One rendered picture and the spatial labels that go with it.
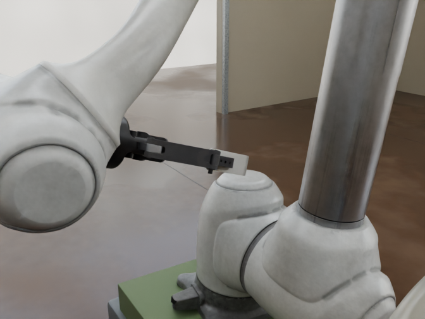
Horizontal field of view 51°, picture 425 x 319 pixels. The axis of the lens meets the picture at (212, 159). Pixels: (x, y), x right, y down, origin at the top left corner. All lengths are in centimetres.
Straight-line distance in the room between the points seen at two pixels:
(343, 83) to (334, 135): 7
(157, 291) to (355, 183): 50
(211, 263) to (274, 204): 16
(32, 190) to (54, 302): 213
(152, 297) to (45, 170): 65
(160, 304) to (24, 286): 174
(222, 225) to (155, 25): 44
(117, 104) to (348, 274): 41
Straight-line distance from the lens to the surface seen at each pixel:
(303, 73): 655
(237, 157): 65
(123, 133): 59
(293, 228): 67
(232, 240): 78
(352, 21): 61
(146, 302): 95
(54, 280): 263
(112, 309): 105
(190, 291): 92
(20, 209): 35
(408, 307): 39
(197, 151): 58
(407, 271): 277
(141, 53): 43
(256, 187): 80
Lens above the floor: 144
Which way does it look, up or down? 20 degrees down
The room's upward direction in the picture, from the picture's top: straight up
